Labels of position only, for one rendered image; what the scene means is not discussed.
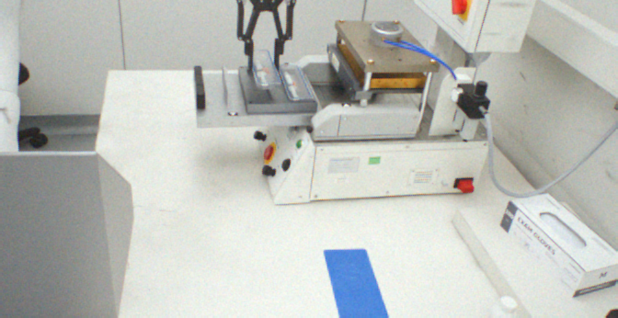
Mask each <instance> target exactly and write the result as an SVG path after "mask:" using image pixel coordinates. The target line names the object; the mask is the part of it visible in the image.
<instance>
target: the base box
mask: <svg viewBox="0 0 618 318"><path fill-rule="evenodd" d="M487 154H488V142H443V143H414V144H385V145H356V146H327V147H314V145H313V144H312V142H309V144H308V146H307V147H306V149H305V150H304V152H303V154H302V155H301V157H300V158H299V160H298V162H297V163H296V165H295V166H294V168H293V169H292V171H291V172H290V173H289V175H288V176H287V178H286V180H285V181H284V183H283V184H282V186H281V187H280V189H279V191H278V192H277V194H276V195H275V197H274V199H273V201H274V204H286V203H303V202H309V200H314V199H347V198H364V197H380V196H398V195H416V194H432V193H450V192H463V193H473V192H474V191H475V190H476V187H477V184H478V181H479V178H480V176H481V173H482V170H483V167H484V164H485V161H486V157H487Z"/></svg>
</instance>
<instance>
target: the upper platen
mask: <svg viewBox="0 0 618 318"><path fill-rule="evenodd" d="M338 48H339V50H340V52H341V53H342V55H343V56H344V58H345V60H346V61H347V63H348V64H349V66H350V68H351V70H352V71H353V73H354V74H355V75H356V77H357V78H358V80H359V81H360V87H363V82H364V76H365V72H363V71H362V69H361V67H360V66H359V64H358V62H357V61H356V59H355V58H354V56H353V55H352V53H351V52H350V50H349V48H348V47H347V44H346V43H339V44H338ZM425 80H426V75H424V74H423V73H372V80H371V84H370V89H371V91H372V94H422V92H423V88H424V84H425Z"/></svg>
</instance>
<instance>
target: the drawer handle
mask: <svg viewBox="0 0 618 318"><path fill-rule="evenodd" d="M194 82H195V92H196V108H205V91H204V83H203V76H202V69H201V67H200V66H194Z"/></svg>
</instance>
